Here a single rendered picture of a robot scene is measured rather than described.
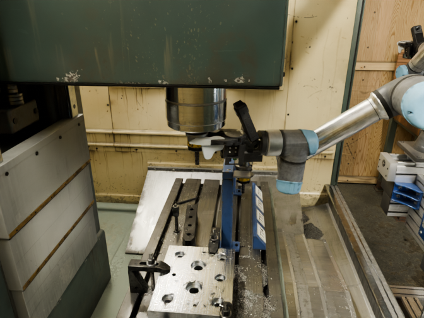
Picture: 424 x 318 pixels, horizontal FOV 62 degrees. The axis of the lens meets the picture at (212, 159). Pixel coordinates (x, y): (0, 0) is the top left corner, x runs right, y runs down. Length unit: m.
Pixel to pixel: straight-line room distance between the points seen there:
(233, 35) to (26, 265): 0.78
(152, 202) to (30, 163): 1.08
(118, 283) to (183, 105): 1.06
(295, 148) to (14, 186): 0.73
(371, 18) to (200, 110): 3.02
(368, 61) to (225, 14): 3.08
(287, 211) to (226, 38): 1.33
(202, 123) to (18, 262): 0.58
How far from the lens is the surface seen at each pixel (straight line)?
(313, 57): 1.94
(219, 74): 0.78
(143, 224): 1.93
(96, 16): 0.83
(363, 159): 4.05
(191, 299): 1.07
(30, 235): 1.08
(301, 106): 1.98
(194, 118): 0.85
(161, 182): 2.08
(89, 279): 1.53
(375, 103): 1.15
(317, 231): 1.99
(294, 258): 1.65
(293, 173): 1.03
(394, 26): 3.81
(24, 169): 1.01
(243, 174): 1.23
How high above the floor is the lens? 1.74
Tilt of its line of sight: 23 degrees down
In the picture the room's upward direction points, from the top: straight up
